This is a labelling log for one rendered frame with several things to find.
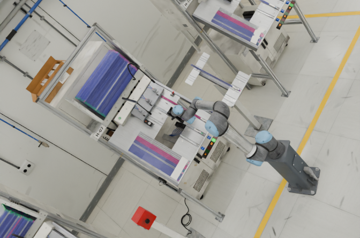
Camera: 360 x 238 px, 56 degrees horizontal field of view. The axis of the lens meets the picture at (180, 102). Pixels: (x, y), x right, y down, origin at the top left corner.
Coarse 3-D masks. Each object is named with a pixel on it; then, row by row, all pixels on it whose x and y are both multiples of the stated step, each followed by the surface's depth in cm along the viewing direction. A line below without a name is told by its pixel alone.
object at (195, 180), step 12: (168, 120) 354; (168, 132) 342; (168, 144) 332; (204, 144) 334; (216, 144) 344; (228, 144) 355; (216, 156) 347; (156, 168) 322; (192, 168) 329; (204, 168) 339; (216, 168) 350; (192, 180) 331; (204, 180) 341; (192, 192) 334
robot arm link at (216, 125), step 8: (216, 112) 230; (208, 120) 230; (216, 120) 227; (224, 120) 229; (208, 128) 228; (216, 128) 226; (224, 128) 229; (216, 136) 230; (224, 136) 233; (232, 136) 233; (240, 136) 237; (232, 144) 237; (240, 144) 236; (248, 144) 238; (248, 152) 239; (256, 152) 239; (264, 152) 241; (248, 160) 241; (256, 160) 239
